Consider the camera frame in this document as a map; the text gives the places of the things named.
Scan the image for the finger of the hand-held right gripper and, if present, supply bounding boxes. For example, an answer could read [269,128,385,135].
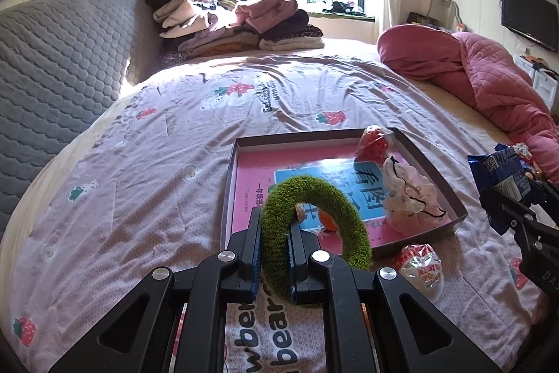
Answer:
[479,186,559,232]
[526,176,559,210]

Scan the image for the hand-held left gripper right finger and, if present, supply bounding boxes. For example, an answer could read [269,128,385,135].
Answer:
[286,220,503,373]

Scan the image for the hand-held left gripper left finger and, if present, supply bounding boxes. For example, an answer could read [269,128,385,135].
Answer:
[48,209,265,373]

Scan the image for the blue snack packet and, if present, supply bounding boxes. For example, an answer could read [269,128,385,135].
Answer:
[466,143,536,235]

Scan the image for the green fuzzy ring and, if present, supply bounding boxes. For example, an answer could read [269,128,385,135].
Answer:
[261,176,373,304]

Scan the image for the shallow cardboard box tray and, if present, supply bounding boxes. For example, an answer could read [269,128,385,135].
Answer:
[219,127,469,260]

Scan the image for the red snack packet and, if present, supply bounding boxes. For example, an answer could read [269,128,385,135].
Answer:
[392,243,445,304]
[356,125,396,161]

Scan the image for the red and white candy packet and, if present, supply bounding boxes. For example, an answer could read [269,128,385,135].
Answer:
[511,141,534,164]

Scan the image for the pink children's book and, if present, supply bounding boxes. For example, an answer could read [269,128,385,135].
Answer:
[233,144,455,256]

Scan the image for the white plush toy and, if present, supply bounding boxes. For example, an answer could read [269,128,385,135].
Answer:
[382,155,450,234]

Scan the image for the white plastic drawer unit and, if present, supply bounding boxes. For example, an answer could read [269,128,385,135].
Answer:
[513,52,559,103]

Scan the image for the red snack packet on bed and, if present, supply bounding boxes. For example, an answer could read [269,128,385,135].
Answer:
[392,243,445,304]

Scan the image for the pink quilt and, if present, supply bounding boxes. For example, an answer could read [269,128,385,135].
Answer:
[376,26,559,184]

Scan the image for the strawberry print blanket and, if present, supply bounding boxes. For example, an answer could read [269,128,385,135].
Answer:
[0,52,546,373]

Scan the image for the black flat television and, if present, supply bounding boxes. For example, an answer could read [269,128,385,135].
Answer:
[500,0,559,53]

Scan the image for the pile of folded clothes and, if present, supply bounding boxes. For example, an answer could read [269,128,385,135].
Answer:
[145,0,326,66]

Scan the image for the green windowsill cushion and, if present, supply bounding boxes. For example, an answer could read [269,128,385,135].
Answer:
[306,10,376,23]

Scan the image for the dark clothes on windowsill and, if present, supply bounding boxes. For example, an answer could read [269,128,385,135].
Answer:
[323,0,368,16]

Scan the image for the grey quilted headboard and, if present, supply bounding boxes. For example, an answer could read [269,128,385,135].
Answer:
[0,0,164,243]

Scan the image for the white heart-shaped frame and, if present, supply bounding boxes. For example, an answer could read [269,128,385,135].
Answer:
[428,0,461,31]

